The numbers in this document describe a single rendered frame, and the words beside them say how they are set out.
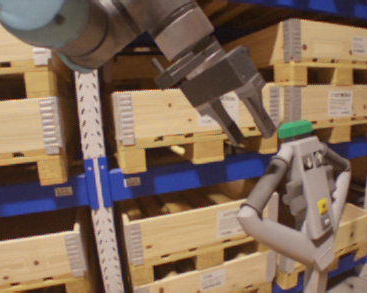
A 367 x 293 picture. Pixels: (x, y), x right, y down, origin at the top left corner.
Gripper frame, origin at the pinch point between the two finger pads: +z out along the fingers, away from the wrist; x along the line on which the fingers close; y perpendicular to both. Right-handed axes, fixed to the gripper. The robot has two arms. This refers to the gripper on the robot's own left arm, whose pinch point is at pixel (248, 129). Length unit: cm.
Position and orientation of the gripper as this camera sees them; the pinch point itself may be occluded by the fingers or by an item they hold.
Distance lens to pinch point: 48.5
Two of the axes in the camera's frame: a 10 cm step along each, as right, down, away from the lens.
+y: 6.0, -6.1, 5.2
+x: -5.5, 1.6, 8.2
